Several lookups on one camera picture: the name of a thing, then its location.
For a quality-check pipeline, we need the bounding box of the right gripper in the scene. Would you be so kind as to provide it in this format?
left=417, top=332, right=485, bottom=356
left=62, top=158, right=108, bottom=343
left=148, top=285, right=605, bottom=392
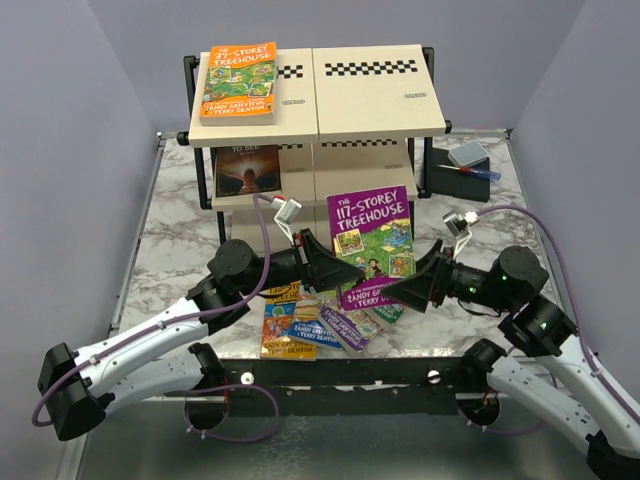
left=380, top=238, right=514, bottom=310

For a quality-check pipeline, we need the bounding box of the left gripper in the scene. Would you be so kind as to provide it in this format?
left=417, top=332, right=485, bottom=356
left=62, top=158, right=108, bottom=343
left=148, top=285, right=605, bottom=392
left=239, top=229, right=365, bottom=298

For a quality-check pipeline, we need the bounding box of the green 104-Storey Treehouse book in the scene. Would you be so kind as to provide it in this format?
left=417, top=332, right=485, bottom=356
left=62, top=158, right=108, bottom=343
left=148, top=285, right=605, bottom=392
left=363, top=304, right=407, bottom=331

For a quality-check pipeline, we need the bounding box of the purple 117-Storey Treehouse book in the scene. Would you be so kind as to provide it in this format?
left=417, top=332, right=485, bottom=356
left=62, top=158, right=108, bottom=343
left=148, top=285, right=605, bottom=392
left=327, top=185, right=416, bottom=311

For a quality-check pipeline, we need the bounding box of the dark Three Days To See book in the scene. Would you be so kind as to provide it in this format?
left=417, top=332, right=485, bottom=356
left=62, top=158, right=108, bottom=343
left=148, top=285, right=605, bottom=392
left=215, top=145, right=281, bottom=198

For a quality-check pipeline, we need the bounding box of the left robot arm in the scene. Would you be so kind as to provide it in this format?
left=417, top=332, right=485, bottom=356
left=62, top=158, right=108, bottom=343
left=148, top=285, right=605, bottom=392
left=32, top=229, right=364, bottom=441

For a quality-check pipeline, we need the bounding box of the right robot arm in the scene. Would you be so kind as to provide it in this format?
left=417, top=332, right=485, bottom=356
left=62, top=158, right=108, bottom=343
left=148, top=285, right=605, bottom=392
left=382, top=244, right=639, bottom=479

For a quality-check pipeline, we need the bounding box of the yellow 130-Storey Treehouse book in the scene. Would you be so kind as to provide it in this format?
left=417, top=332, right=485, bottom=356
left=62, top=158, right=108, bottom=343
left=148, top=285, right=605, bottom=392
left=260, top=281, right=316, bottom=361

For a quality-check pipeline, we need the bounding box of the blue 91-Storey Treehouse book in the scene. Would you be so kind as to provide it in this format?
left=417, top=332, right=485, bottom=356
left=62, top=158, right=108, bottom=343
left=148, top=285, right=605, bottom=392
left=287, top=286, right=342, bottom=350

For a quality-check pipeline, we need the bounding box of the lilac Treehouse book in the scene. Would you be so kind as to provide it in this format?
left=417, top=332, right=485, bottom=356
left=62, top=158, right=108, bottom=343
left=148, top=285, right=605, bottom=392
left=318, top=304, right=380, bottom=355

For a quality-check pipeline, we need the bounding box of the black box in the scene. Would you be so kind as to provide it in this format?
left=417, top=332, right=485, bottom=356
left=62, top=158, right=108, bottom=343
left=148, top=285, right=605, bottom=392
left=426, top=148, right=491, bottom=203

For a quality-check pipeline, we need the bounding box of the red blue screwdriver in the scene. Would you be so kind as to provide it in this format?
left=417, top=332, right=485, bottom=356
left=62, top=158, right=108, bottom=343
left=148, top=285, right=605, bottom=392
left=439, top=165, right=501, bottom=181

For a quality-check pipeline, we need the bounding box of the grey small case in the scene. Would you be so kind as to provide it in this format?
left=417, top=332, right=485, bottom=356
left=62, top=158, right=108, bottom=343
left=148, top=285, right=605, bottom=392
left=447, top=140, right=489, bottom=167

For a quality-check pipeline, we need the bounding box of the beige three-tier shelf rack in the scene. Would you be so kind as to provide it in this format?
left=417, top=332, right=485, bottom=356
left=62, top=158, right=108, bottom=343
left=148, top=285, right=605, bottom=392
left=178, top=44, right=450, bottom=246

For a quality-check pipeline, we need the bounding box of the orange 39-Storey Treehouse book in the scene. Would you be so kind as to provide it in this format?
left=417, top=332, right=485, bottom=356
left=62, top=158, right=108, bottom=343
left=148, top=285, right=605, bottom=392
left=199, top=42, right=277, bottom=126

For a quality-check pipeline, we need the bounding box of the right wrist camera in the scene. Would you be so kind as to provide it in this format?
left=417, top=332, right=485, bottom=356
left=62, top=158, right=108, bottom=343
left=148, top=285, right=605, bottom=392
left=443, top=211, right=479, bottom=238

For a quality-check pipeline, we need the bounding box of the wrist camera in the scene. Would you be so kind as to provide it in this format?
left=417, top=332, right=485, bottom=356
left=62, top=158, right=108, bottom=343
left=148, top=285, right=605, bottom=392
left=272, top=197, right=302, bottom=225
left=443, top=211, right=479, bottom=238

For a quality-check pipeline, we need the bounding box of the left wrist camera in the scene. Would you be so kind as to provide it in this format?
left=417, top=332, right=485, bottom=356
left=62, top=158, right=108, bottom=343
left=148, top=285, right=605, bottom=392
left=272, top=197, right=302, bottom=225

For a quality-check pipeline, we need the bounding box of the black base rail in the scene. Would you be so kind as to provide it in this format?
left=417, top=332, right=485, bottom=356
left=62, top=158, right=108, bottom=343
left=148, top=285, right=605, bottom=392
left=187, top=357, right=488, bottom=417

